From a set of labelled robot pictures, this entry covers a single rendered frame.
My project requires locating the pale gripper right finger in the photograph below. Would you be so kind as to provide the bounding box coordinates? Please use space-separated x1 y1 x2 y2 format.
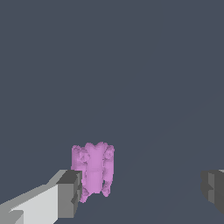
199 169 224 215

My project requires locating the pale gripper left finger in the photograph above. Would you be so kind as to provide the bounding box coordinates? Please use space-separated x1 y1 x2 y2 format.
0 169 84 224

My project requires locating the pink lumpy figure object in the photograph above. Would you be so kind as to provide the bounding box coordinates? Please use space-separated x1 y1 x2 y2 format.
70 141 116 204

